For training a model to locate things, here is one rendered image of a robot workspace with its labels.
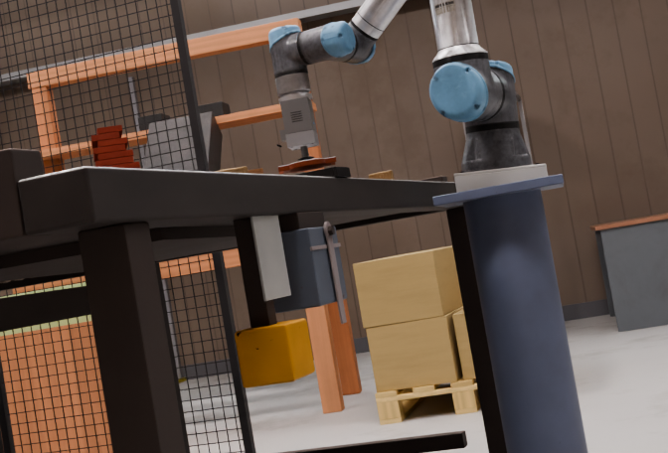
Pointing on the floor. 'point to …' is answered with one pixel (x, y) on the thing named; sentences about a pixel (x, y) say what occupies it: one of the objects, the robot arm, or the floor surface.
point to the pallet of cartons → (416, 332)
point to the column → (523, 315)
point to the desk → (635, 270)
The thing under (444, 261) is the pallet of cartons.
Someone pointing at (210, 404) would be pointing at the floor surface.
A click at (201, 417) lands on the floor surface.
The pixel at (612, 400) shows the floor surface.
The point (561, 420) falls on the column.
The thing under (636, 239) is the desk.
